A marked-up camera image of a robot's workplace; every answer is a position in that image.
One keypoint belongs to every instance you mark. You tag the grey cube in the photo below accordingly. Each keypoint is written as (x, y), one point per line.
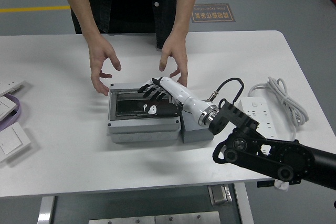
(195, 132)

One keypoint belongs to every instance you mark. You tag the grey box with clear lid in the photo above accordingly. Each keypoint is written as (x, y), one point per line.
(141, 127)

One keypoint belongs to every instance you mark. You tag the purple ribbon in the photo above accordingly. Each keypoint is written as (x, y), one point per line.
(18, 107)

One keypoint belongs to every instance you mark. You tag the yellow floor tape line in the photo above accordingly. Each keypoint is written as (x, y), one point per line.
(34, 9)

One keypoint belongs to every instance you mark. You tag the small white plastic piece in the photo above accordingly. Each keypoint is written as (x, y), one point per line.
(281, 185)

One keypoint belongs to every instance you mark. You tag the white table leg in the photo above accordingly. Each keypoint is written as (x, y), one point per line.
(46, 209)
(244, 205)

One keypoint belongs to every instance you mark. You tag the small black clip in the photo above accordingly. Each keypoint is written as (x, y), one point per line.
(263, 184)

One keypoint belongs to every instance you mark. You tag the person's right forearm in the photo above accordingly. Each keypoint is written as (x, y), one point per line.
(81, 9)

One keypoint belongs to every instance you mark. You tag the brown floor sign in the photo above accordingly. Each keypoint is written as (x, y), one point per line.
(215, 12)

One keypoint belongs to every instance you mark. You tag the narrow white switch panel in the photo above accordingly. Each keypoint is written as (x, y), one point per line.
(10, 87)

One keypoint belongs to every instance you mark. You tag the grey metal plate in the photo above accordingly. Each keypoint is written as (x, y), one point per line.
(187, 218)
(122, 220)

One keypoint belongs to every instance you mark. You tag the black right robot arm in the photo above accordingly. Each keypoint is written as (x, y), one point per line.
(288, 153)

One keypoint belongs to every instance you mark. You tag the metal bracket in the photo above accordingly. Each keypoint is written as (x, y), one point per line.
(220, 194)

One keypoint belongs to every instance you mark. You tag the person's left forearm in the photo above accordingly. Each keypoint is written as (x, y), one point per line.
(183, 11)

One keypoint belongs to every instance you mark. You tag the person's left hand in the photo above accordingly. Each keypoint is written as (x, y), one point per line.
(177, 51)

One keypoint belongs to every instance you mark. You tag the person's right hand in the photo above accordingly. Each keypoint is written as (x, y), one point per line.
(101, 53)

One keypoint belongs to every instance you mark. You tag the white power strip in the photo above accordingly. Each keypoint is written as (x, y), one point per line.
(273, 119)

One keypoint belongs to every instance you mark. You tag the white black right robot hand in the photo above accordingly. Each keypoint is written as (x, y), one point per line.
(178, 93)

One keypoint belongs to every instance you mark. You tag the large white switch panel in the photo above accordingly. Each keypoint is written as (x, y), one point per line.
(13, 140)

